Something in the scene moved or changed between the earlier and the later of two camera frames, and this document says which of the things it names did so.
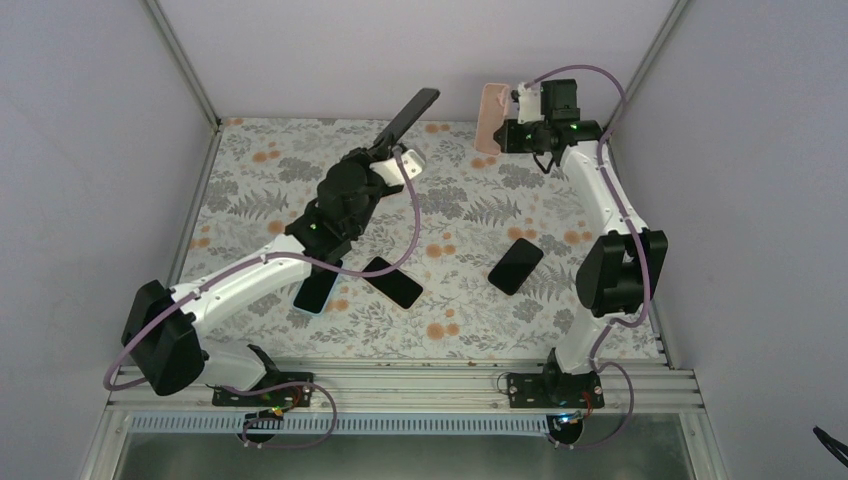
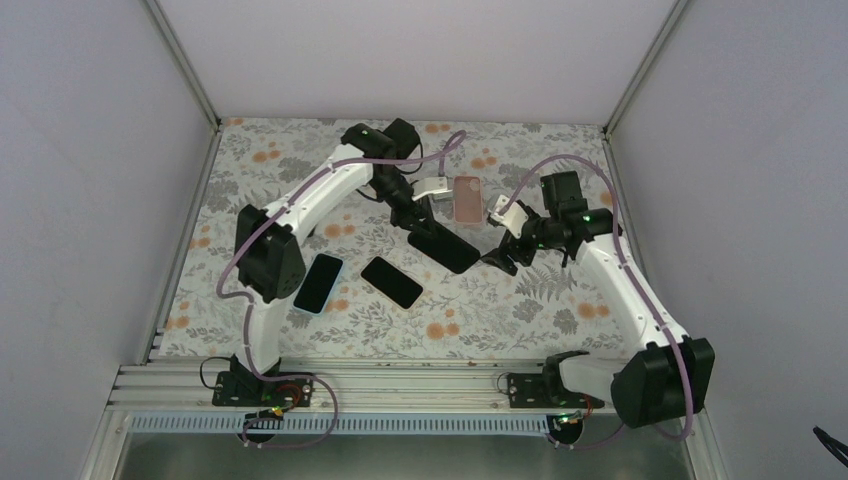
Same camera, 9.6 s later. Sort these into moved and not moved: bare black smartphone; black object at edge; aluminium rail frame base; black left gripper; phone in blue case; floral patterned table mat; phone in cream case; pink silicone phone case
Moved: pink silicone phone case; bare black smartphone; black left gripper
Not moved: aluminium rail frame base; black object at edge; floral patterned table mat; phone in cream case; phone in blue case
